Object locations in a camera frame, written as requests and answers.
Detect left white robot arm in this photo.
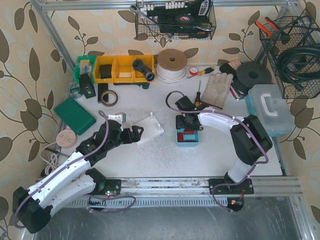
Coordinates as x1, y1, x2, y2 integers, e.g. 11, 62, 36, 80
12, 120, 144, 234

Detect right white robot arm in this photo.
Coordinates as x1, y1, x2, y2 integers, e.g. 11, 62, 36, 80
175, 95, 273, 188

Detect red springs in tray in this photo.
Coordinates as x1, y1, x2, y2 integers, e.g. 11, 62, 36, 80
177, 129, 196, 143

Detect teal plastic parts tray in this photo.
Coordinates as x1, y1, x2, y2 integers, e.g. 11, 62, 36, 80
175, 115, 199, 148

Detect brown tape roll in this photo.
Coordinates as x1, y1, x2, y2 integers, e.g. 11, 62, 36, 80
100, 90, 119, 107

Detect beige work glove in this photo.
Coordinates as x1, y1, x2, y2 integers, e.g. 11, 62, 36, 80
201, 73, 234, 109

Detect green flat case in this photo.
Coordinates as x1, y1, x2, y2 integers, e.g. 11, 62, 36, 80
54, 97, 97, 135

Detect red tape roll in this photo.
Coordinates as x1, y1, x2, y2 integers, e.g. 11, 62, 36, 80
189, 66, 198, 76

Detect round pink power strip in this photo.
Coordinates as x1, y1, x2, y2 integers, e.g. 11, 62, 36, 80
56, 128, 78, 149

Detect black green device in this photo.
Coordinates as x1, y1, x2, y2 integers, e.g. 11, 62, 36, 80
78, 73, 96, 99

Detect glass jar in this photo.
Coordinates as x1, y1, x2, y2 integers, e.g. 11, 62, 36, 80
69, 83, 83, 99

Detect yellow plastic bin row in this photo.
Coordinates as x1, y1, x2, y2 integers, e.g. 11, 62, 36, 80
93, 54, 155, 84

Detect black pipe fitting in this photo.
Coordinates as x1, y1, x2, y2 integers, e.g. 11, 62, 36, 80
132, 59, 155, 82

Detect black disc spool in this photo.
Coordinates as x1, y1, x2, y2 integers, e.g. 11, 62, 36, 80
233, 62, 272, 94

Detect teal clear toolbox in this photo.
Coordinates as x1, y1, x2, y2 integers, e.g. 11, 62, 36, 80
245, 84, 295, 137

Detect green plastic bin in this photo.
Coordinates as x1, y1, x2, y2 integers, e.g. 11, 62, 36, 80
73, 56, 97, 83

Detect white four-peg base plate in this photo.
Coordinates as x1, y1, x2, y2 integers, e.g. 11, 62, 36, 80
133, 112, 164, 146

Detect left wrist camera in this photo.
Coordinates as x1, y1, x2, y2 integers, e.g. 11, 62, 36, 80
108, 112, 127, 125

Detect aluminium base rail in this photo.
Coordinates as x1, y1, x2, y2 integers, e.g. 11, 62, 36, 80
75, 176, 303, 209

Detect white cable spool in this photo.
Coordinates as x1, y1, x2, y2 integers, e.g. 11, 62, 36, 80
156, 48, 188, 84

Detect top wire basket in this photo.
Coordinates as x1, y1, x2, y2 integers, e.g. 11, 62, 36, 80
129, 0, 216, 42

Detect wire basket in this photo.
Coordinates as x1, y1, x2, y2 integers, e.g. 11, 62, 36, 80
129, 0, 216, 42
254, 15, 320, 99

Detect black coiled hose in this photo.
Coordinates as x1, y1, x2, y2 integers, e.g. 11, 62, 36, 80
277, 14, 320, 86

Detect orange handled pliers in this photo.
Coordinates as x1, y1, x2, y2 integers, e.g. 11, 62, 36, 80
254, 16, 281, 37

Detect right wire basket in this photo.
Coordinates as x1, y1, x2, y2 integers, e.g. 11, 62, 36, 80
254, 15, 320, 99

